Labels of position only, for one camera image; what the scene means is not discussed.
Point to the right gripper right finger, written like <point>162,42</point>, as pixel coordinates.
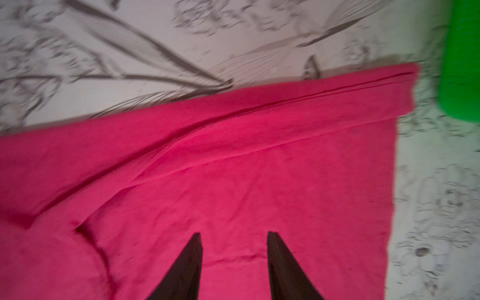
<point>287,279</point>

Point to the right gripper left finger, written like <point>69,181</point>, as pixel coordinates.
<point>182,281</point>

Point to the magenta t-shirt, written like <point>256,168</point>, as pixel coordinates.
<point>100,210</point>

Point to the green plastic basket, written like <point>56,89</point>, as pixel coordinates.
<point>459,88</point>

